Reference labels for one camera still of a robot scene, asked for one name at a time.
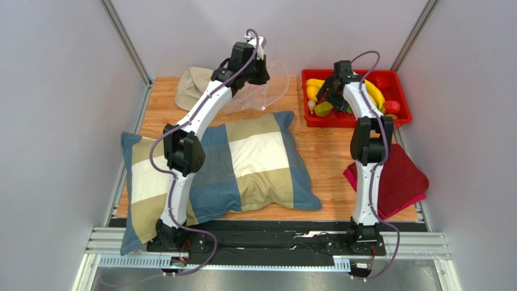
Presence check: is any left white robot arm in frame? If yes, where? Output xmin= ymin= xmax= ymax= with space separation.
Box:
xmin=156 ymin=36 xmax=270 ymax=250

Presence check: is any yellow banana bunch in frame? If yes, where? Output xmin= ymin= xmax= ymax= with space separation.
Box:
xmin=364 ymin=80 xmax=386 ymax=114

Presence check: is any folded red cloth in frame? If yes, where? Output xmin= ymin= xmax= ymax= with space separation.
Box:
xmin=343 ymin=144 xmax=430 ymax=221

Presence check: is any yellow corn cob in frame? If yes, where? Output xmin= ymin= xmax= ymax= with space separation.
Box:
xmin=306 ymin=78 xmax=325 ymax=87

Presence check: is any aluminium frame rail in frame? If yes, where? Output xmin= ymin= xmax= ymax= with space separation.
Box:
xmin=73 ymin=219 xmax=461 ymax=290

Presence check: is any clear zip top bag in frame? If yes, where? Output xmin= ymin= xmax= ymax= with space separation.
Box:
xmin=222 ymin=59 xmax=290 ymax=114

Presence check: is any garlic bulb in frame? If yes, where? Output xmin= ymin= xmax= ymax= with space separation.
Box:
xmin=307 ymin=100 xmax=316 ymax=114

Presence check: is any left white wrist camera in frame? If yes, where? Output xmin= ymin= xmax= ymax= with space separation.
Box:
xmin=245 ymin=33 xmax=267 ymax=60

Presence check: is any plaid pillow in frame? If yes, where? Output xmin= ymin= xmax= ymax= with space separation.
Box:
xmin=121 ymin=111 xmax=322 ymax=242

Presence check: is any yellow lemon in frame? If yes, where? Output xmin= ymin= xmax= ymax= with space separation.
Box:
xmin=306 ymin=85 xmax=321 ymax=102

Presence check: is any beige bucket hat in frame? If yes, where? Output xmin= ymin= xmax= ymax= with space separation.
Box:
xmin=174 ymin=67 xmax=214 ymax=111

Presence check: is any red plastic tray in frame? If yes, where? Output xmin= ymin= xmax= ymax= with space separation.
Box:
xmin=301 ymin=69 xmax=412 ymax=128

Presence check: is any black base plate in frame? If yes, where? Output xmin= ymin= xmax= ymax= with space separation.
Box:
xmin=107 ymin=218 xmax=429 ymax=267

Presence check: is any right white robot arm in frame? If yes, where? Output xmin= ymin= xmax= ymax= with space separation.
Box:
xmin=317 ymin=61 xmax=394 ymax=255

